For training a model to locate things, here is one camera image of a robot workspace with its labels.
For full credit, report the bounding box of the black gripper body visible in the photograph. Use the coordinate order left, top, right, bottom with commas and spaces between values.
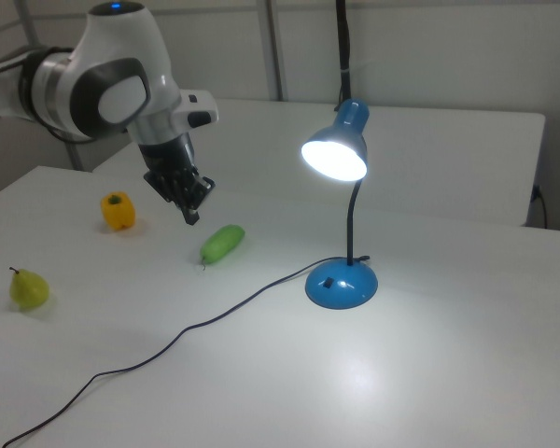
137, 133, 216, 211

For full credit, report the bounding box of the blue desk lamp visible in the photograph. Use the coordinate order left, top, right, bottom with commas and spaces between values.
300, 98, 381, 310

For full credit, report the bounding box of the green cucumber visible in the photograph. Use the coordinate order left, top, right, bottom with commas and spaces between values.
199, 224, 246, 276

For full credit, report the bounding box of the yellow bell pepper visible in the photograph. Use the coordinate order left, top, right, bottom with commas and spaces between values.
100, 192, 137, 232

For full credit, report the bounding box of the green pear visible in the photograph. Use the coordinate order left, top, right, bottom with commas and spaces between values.
7, 266, 50, 310

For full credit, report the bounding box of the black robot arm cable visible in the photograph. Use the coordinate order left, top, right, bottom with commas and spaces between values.
46, 124, 132, 144

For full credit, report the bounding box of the black lamp power cable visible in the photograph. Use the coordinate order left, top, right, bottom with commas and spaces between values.
0, 255, 371, 448

